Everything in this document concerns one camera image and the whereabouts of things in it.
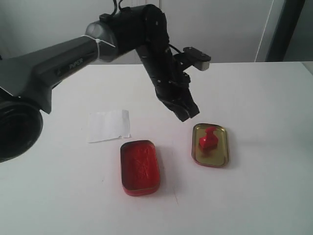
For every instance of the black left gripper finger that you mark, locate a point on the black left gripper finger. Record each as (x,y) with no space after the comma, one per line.
(180,112)

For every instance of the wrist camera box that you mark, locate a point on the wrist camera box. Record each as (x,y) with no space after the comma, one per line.
(196,58)

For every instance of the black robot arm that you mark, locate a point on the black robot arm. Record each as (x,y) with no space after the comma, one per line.
(27,81)

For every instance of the gold tin lid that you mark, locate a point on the gold tin lid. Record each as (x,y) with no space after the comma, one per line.
(217,157)

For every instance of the white zip tie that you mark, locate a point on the white zip tie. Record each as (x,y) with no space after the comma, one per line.
(99,42)

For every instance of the red ink pad tin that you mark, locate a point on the red ink pad tin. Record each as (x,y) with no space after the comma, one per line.
(140,174)

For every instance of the white paper sheet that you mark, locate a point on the white paper sheet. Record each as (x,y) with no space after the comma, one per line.
(106,126)

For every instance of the red stamp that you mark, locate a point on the red stamp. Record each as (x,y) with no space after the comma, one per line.
(210,140)

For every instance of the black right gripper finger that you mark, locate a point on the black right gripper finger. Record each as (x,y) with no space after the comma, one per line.
(190,107)

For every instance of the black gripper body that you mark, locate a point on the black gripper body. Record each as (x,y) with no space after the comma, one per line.
(174,94)

